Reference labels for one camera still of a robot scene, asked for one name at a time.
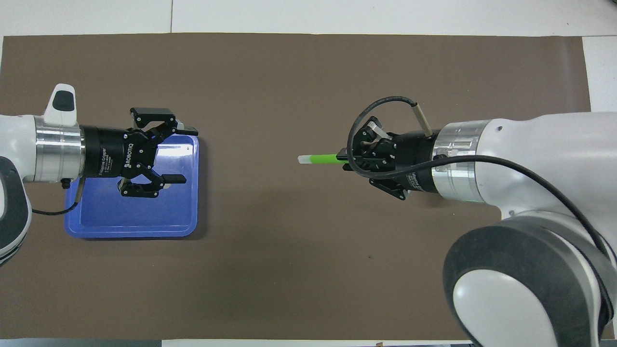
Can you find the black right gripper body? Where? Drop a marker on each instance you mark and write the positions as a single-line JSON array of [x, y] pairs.
[[414, 154]]

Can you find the blue plastic tray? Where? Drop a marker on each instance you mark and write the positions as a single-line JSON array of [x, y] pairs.
[[144, 217]]

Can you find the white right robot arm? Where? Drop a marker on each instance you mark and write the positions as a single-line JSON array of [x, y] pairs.
[[530, 144]]

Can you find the green pen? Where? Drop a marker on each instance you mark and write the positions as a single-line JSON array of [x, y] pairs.
[[323, 158]]

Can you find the brown table mat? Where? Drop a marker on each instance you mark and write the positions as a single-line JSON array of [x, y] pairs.
[[289, 265]]

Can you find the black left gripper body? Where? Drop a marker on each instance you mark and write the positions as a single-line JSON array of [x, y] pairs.
[[106, 152]]

